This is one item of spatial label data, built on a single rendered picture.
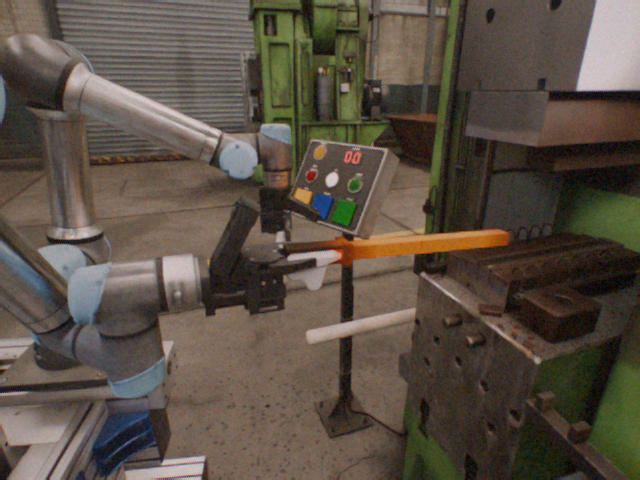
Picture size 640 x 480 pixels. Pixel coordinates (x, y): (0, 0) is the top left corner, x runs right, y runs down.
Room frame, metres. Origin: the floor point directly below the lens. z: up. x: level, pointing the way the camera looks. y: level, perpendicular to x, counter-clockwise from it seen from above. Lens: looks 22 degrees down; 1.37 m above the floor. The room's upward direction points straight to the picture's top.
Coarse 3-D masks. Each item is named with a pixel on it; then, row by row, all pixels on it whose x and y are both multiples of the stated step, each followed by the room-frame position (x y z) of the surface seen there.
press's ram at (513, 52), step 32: (480, 0) 0.91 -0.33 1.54; (512, 0) 0.82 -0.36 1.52; (544, 0) 0.76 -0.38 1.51; (576, 0) 0.70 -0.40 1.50; (608, 0) 0.67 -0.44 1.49; (480, 32) 0.89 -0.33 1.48; (512, 32) 0.81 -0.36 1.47; (544, 32) 0.74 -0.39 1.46; (576, 32) 0.69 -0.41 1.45; (608, 32) 0.68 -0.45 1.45; (480, 64) 0.88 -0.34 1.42; (512, 64) 0.80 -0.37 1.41; (544, 64) 0.73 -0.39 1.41; (576, 64) 0.67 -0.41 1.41; (608, 64) 0.68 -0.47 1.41
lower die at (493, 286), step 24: (528, 240) 0.97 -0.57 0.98; (552, 240) 0.95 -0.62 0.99; (576, 240) 0.95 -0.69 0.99; (456, 264) 0.87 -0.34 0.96; (528, 264) 0.79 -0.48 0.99; (576, 264) 0.79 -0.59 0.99; (624, 264) 0.83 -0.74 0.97; (480, 288) 0.78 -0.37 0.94; (504, 288) 0.72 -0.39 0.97; (528, 288) 0.73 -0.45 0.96; (600, 288) 0.81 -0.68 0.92
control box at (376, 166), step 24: (312, 144) 1.39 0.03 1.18; (336, 144) 1.32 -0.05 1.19; (312, 168) 1.33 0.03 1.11; (336, 168) 1.26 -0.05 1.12; (360, 168) 1.20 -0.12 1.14; (384, 168) 1.16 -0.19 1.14; (312, 192) 1.27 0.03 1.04; (336, 192) 1.21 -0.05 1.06; (360, 192) 1.15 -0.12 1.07; (384, 192) 1.17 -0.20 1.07; (360, 216) 1.10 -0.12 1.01
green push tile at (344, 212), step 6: (342, 204) 1.16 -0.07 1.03; (348, 204) 1.14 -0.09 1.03; (354, 204) 1.13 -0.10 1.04; (336, 210) 1.16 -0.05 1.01; (342, 210) 1.14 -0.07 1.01; (348, 210) 1.13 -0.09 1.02; (354, 210) 1.12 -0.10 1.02; (336, 216) 1.15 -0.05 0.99; (342, 216) 1.13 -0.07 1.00; (348, 216) 1.12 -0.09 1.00; (336, 222) 1.14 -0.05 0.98; (342, 222) 1.12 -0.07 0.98; (348, 222) 1.11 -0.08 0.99
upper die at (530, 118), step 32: (480, 96) 0.87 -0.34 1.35; (512, 96) 0.79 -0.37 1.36; (544, 96) 0.72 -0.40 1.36; (576, 96) 0.73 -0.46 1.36; (608, 96) 0.76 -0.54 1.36; (480, 128) 0.85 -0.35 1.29; (512, 128) 0.77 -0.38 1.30; (544, 128) 0.71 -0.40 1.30; (576, 128) 0.74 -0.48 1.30; (608, 128) 0.77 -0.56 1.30
